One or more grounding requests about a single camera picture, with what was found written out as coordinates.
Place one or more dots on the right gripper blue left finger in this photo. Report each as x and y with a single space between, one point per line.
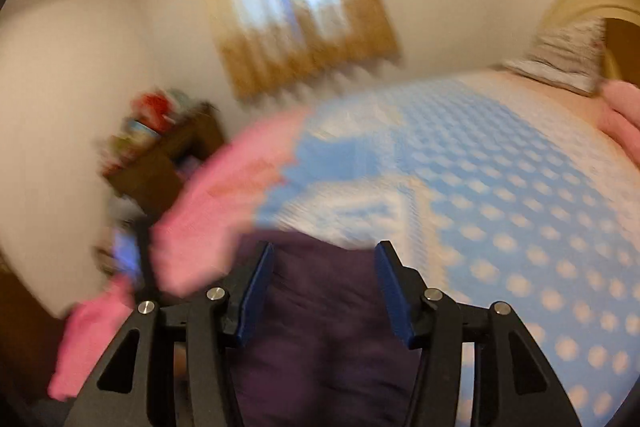
246 287

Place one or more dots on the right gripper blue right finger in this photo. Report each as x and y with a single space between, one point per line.
403 290

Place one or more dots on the purple quilted winter jacket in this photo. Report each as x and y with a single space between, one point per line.
323 353

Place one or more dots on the blue pink patterned bed blanket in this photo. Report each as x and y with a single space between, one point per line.
490 190

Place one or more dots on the brown wooden desk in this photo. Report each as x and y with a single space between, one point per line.
152 178

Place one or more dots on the striped patterned pillow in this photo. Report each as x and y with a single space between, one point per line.
569 57

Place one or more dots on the cream wooden headboard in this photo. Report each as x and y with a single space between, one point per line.
621 31

